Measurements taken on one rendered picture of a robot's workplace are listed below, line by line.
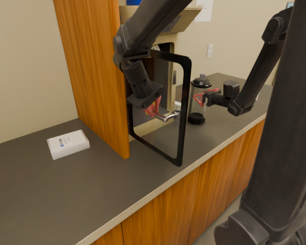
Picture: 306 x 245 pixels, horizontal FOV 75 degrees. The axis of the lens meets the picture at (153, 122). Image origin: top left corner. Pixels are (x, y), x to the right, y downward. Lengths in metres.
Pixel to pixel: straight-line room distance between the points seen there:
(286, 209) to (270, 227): 0.03
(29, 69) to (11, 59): 0.08
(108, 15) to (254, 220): 0.61
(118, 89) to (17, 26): 0.57
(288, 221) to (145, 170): 0.62
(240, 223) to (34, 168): 0.82
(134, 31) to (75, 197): 0.57
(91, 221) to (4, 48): 0.81
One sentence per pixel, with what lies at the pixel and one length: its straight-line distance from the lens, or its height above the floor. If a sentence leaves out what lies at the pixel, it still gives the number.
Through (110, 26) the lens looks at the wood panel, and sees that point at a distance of 0.67.
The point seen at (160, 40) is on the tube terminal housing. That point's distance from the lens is 0.91.
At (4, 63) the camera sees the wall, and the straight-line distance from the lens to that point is 1.12.
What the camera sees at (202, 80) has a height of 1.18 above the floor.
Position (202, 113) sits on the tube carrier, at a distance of 1.10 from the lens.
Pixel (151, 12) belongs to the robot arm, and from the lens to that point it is 0.38.
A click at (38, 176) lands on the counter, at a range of 0.91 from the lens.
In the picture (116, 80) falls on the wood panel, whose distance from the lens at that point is 0.70.
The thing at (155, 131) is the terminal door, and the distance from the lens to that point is 0.76.
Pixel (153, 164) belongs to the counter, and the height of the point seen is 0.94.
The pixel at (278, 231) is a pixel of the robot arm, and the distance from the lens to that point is 0.27.
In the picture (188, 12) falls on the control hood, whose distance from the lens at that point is 0.87.
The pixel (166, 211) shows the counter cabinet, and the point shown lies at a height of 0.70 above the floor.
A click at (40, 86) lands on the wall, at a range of 1.17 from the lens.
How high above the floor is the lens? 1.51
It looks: 30 degrees down
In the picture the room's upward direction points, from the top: straight up
